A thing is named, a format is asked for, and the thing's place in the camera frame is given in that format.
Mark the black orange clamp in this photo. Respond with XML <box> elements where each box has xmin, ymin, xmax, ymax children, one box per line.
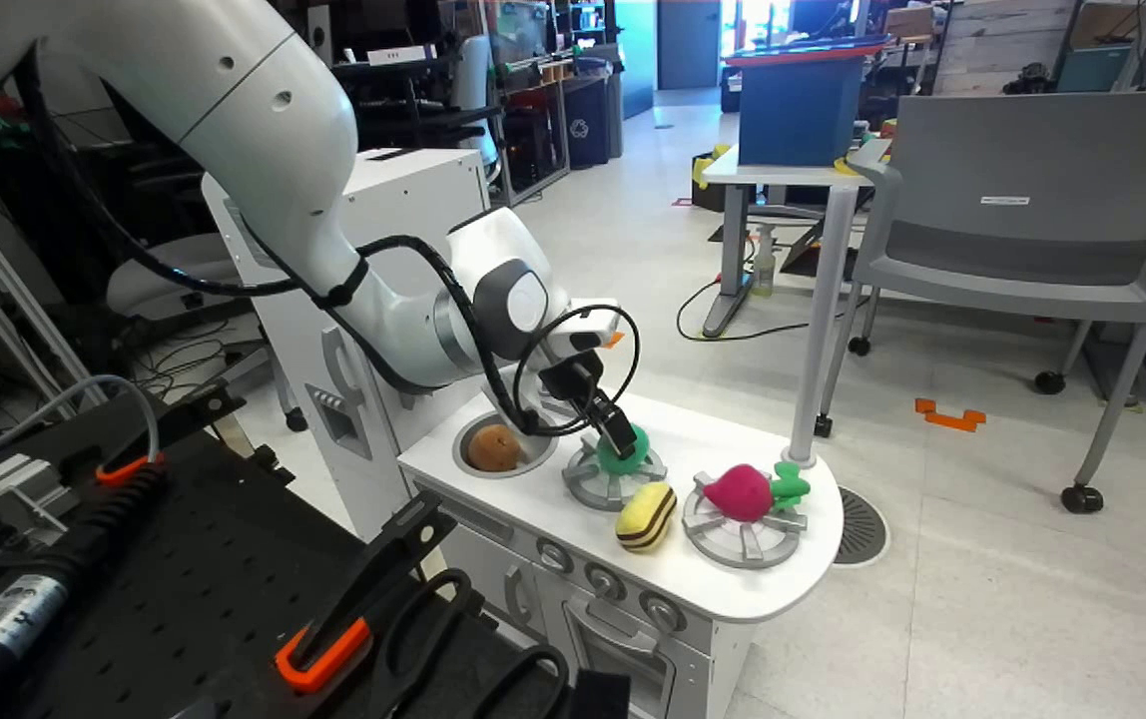
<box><xmin>271</xmin><ymin>495</ymin><xmax>459</xmax><ymax>697</ymax></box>

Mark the dark blue recycling bin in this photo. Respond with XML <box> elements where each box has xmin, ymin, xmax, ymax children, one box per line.
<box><xmin>558</xmin><ymin>53</ymin><xmax>632</xmax><ymax>173</ymax></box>

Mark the grey hose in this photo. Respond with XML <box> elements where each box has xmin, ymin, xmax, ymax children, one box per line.
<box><xmin>0</xmin><ymin>366</ymin><xmax>163</xmax><ymax>480</ymax></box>

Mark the pink plush radish toy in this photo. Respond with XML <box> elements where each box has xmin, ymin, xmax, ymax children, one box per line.
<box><xmin>699</xmin><ymin>459</ymin><xmax>815</xmax><ymax>525</ymax></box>

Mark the white table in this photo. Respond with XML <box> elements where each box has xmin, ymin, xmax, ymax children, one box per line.
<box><xmin>697</xmin><ymin>139</ymin><xmax>900</xmax><ymax>475</ymax></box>

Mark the grey round sink basin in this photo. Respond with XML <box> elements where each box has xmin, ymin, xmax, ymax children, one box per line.
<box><xmin>453</xmin><ymin>407</ymin><xmax>558</xmax><ymax>481</ymax></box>

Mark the black perforated board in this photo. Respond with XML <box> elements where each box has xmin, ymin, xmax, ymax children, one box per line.
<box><xmin>0</xmin><ymin>420</ymin><xmax>636</xmax><ymax>719</ymax></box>

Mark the blue storage bin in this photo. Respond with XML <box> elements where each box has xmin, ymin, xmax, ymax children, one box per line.
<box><xmin>733</xmin><ymin>39</ymin><xmax>884</xmax><ymax>173</ymax></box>

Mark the round floor drain cover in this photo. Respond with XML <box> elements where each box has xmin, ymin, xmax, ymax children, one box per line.
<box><xmin>830</xmin><ymin>481</ymin><xmax>895</xmax><ymax>572</ymax></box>

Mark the grey stove knob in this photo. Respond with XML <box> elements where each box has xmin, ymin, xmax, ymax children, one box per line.
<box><xmin>536</xmin><ymin>533</ymin><xmax>581</xmax><ymax>580</ymax></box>
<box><xmin>638</xmin><ymin>585</ymin><xmax>690</xmax><ymax>640</ymax></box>
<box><xmin>584</xmin><ymin>557</ymin><xmax>628</xmax><ymax>608</ymax></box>

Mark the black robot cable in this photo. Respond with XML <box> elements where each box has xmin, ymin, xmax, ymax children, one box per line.
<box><xmin>10</xmin><ymin>53</ymin><xmax>646</xmax><ymax>440</ymax></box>

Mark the white toy kitchen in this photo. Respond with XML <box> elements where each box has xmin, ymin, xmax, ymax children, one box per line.
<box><xmin>395</xmin><ymin>390</ymin><xmax>850</xmax><ymax>719</ymax></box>

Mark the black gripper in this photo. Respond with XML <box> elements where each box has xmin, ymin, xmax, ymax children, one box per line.
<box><xmin>532</xmin><ymin>346</ymin><xmax>644</xmax><ymax>461</ymax></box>

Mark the black cylindrical tool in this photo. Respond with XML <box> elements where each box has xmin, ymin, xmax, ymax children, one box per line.
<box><xmin>0</xmin><ymin>459</ymin><xmax>180</xmax><ymax>719</ymax></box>

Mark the orange brown plush toy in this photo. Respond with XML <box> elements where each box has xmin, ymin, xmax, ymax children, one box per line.
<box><xmin>459</xmin><ymin>420</ymin><xmax>532</xmax><ymax>475</ymax></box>

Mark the black floor cable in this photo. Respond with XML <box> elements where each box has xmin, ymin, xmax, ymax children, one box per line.
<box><xmin>670</xmin><ymin>268</ymin><xmax>821</xmax><ymax>346</ymax></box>

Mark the grey plastic chair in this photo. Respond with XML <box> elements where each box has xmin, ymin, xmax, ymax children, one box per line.
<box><xmin>849</xmin><ymin>86</ymin><xmax>1146</xmax><ymax>519</ymax></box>

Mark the grey round burner plate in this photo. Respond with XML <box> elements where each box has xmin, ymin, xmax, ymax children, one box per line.
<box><xmin>558</xmin><ymin>435</ymin><xmax>670</xmax><ymax>516</ymax></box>
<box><xmin>678</xmin><ymin>475</ymin><xmax>815</xmax><ymax>573</ymax></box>

